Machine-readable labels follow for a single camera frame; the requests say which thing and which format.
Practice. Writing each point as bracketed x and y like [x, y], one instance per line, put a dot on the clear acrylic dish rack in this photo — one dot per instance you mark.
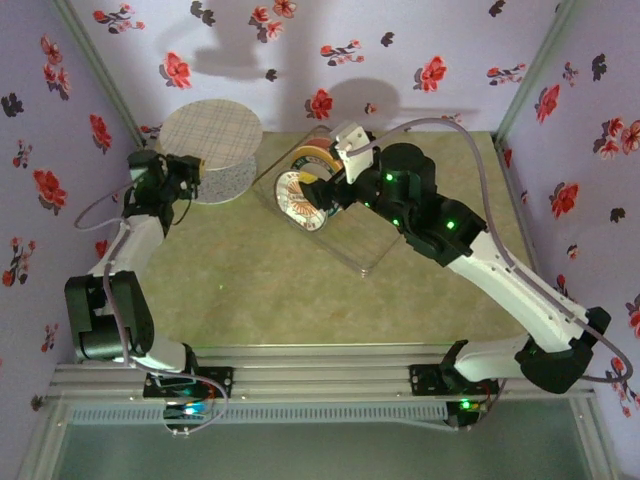
[360, 240]

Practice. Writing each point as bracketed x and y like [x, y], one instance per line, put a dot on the circuit board with LED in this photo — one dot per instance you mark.
[187, 411]
[467, 406]

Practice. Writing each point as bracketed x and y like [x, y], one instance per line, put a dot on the aluminium corner post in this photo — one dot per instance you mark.
[100, 75]
[540, 60]

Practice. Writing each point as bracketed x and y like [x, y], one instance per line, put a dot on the red sunburst plate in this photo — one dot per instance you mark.
[292, 212]

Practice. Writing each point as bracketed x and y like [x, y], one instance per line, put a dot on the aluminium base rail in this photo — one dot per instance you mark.
[325, 372]

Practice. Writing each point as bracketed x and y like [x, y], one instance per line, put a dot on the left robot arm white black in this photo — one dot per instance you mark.
[135, 245]

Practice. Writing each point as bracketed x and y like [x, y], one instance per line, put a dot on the plaid checked plate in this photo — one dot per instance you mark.
[210, 130]

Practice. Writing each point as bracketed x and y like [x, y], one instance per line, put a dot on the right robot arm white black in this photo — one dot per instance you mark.
[520, 295]

